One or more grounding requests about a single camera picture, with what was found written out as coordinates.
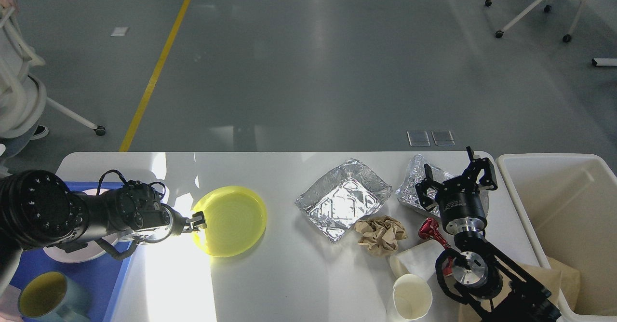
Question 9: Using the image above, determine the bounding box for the brown paper bag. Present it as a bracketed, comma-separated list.
[457, 257, 580, 322]

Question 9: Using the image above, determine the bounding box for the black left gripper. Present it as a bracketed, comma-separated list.
[145, 204, 207, 243]

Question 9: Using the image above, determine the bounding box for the crumpled aluminium foil tray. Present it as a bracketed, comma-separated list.
[395, 154, 489, 225]

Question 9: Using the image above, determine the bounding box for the floor socket cover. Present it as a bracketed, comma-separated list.
[407, 130, 431, 147]
[430, 130, 456, 147]

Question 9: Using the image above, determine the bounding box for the white office chair left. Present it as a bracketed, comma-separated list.
[0, 7, 107, 139]

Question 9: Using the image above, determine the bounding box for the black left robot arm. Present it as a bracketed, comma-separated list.
[0, 170, 207, 290]

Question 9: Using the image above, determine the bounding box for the square aluminium foil tray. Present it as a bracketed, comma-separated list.
[295, 159, 392, 243]

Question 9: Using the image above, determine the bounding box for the upright white paper cup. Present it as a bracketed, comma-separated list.
[386, 273, 433, 322]

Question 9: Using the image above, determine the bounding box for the grey-blue mug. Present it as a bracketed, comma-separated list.
[18, 271, 91, 322]

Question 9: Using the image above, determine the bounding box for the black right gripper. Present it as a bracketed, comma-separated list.
[415, 146, 498, 236]

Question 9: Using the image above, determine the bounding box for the blue plastic tray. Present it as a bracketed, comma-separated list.
[0, 182, 140, 322]

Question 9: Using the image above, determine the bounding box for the crumpled brown paper ball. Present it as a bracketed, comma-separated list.
[353, 215, 408, 257]

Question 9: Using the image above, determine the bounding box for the pink round plate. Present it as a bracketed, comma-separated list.
[43, 241, 108, 264]

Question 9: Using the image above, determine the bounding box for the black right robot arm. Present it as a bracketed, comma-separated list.
[415, 147, 562, 322]

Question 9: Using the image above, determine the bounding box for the left floor socket cover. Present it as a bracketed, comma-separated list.
[407, 130, 431, 147]

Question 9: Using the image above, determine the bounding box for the lying white paper cup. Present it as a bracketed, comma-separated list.
[388, 240, 444, 281]

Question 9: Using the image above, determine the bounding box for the white bar on floor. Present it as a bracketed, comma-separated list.
[591, 58, 617, 67]

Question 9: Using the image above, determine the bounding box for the person leg with sneaker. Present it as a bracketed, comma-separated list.
[0, 124, 49, 159]

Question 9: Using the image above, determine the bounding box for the yellow translucent plate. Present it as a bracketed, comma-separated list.
[192, 186, 268, 258]

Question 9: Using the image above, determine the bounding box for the white plastic waste bin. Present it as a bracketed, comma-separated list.
[496, 153, 617, 322]

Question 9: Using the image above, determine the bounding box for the right floor socket cover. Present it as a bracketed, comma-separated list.
[430, 130, 456, 147]

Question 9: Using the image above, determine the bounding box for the pink mug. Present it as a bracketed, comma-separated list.
[0, 285, 24, 322]

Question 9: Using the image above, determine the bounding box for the red crumpled wrapper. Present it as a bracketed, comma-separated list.
[418, 217, 453, 277]

